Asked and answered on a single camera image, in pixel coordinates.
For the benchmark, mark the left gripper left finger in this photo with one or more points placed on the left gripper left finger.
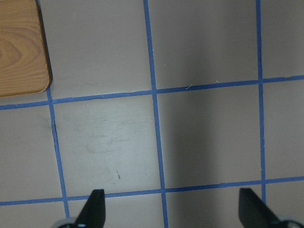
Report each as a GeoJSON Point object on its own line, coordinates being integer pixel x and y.
{"type": "Point", "coordinates": [92, 214]}

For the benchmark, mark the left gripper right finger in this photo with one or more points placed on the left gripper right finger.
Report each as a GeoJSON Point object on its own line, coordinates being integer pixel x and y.
{"type": "Point", "coordinates": [254, 213]}

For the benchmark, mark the wooden tray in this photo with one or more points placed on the wooden tray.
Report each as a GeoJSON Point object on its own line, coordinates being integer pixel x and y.
{"type": "Point", "coordinates": [24, 60]}

